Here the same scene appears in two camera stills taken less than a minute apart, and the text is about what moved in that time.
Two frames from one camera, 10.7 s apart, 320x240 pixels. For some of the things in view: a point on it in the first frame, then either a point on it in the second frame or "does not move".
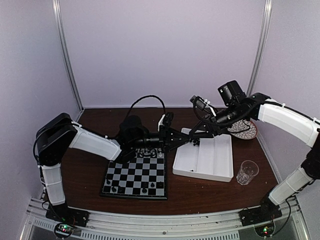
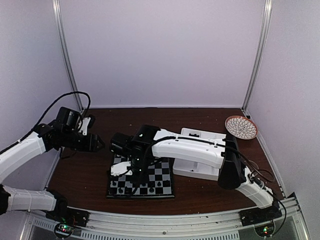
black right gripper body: x=215 y=129 to x=144 y=176
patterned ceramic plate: x=245 y=129 does not move
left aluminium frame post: x=56 y=6 does not move
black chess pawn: x=161 y=184 to x=166 y=183
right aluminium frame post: x=265 y=31 does not move
